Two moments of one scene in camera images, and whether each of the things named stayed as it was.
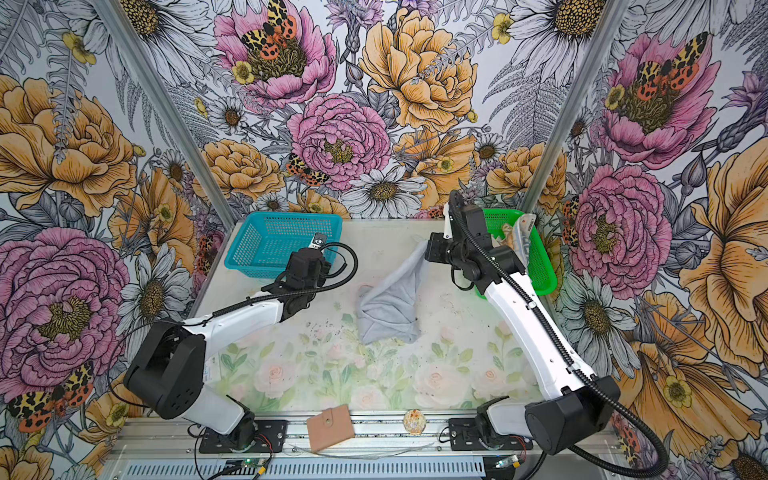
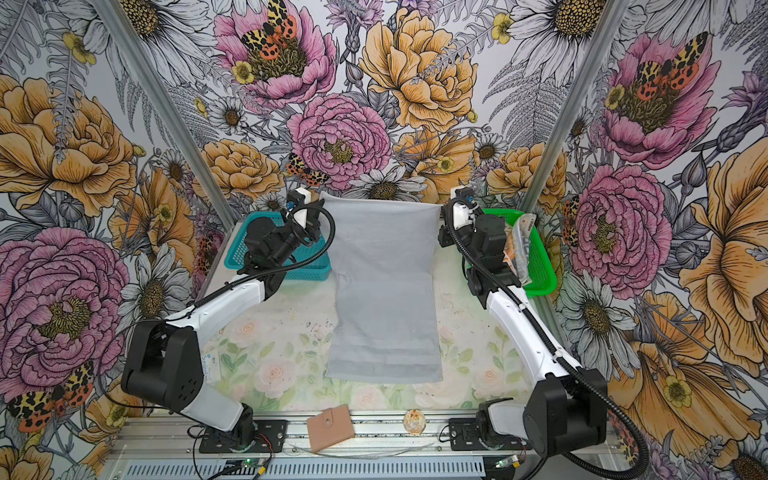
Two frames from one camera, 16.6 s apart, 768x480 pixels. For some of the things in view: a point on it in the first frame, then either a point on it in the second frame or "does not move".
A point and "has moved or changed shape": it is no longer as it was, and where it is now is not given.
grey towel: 388,311 has moved or changed shape
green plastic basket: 541,268 does not move
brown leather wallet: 330,427 does not move
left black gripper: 324,272 -> 314,222
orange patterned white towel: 508,237 does not move
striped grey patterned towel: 521,237 does not move
